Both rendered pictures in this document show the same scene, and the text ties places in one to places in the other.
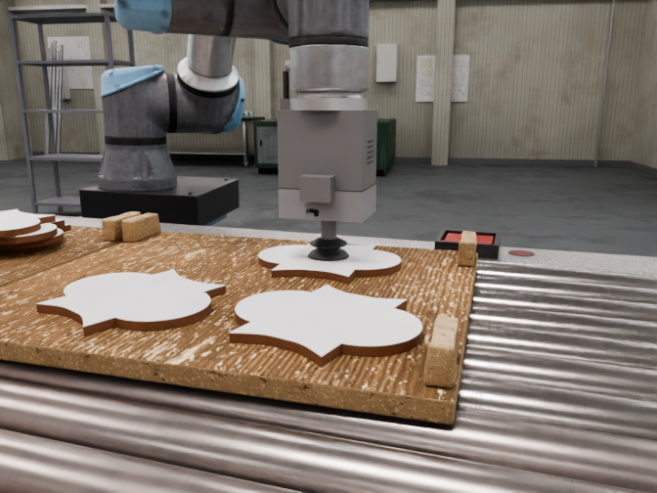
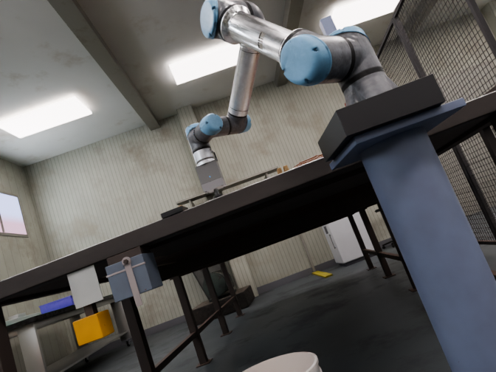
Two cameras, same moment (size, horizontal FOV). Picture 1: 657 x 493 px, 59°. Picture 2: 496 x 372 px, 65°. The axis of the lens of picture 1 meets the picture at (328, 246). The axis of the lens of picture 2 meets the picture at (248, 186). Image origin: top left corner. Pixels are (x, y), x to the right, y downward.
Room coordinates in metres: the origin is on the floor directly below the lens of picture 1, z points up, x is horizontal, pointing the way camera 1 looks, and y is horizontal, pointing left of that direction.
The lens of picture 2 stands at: (2.04, -0.22, 0.70)
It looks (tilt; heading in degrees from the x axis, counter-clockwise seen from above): 10 degrees up; 167
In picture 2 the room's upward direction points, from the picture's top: 20 degrees counter-clockwise
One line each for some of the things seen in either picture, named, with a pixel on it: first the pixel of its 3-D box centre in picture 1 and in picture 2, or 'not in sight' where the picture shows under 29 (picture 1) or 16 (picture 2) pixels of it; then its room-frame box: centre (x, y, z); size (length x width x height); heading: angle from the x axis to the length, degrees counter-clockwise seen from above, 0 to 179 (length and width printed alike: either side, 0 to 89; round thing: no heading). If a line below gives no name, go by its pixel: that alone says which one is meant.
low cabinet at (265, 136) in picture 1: (329, 144); not in sight; (10.12, -0.02, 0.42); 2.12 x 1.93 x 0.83; 80
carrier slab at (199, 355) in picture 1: (243, 290); not in sight; (0.52, 0.08, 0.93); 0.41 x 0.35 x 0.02; 74
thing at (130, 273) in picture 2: not in sight; (134, 277); (0.67, -0.37, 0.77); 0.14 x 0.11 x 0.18; 72
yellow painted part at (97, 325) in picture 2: not in sight; (87, 304); (0.62, -0.54, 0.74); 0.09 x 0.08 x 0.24; 72
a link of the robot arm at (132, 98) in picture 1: (137, 100); (349, 57); (1.17, 0.37, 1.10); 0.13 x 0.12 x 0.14; 112
